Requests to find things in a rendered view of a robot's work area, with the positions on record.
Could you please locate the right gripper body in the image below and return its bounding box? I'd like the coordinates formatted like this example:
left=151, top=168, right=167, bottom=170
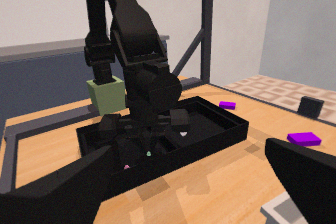
left=97, top=93, right=191, bottom=138

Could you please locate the purple flat block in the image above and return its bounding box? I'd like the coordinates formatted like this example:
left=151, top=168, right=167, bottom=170
left=286, top=132, right=322, bottom=146

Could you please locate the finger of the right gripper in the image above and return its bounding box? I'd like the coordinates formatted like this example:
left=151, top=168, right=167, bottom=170
left=150, top=127, right=165, bottom=155
left=125, top=127, right=147, bottom=156

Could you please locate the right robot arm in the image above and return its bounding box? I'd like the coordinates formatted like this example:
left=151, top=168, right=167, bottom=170
left=84, top=0, right=182, bottom=110

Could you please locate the black metal camera frame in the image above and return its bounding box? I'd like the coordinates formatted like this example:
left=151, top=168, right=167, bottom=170
left=172, top=0, right=213, bottom=85

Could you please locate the grey open-top bin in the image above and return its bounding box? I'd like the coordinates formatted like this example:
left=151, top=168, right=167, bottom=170
left=260, top=191, right=307, bottom=224

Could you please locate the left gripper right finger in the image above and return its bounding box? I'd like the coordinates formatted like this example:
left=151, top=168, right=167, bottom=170
left=264, top=138, right=336, bottom=224

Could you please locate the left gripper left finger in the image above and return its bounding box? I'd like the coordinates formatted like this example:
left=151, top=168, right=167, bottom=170
left=0, top=145, right=114, bottom=224

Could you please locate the purple rectangular block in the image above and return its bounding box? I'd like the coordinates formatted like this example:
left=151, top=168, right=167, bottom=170
left=219, top=101, right=236, bottom=110

